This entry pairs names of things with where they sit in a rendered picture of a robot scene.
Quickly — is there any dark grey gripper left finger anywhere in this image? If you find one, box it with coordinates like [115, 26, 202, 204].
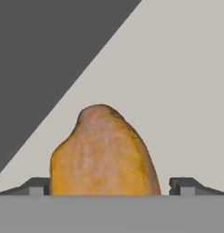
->
[0, 177, 51, 196]

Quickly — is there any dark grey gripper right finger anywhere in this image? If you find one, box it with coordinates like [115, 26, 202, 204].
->
[168, 177, 224, 196]

